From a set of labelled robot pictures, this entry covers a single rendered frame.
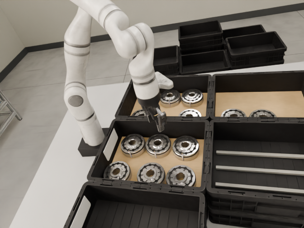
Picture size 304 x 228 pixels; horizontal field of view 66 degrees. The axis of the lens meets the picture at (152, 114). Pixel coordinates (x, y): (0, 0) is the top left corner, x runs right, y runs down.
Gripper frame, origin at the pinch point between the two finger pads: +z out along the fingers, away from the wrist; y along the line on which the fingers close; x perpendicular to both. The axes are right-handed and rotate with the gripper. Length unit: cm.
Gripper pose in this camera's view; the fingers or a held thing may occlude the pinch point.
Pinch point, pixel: (155, 123)
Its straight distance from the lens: 82.2
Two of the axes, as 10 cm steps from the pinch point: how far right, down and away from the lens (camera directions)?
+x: 8.2, -4.9, 2.9
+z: 1.9, 7.2, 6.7
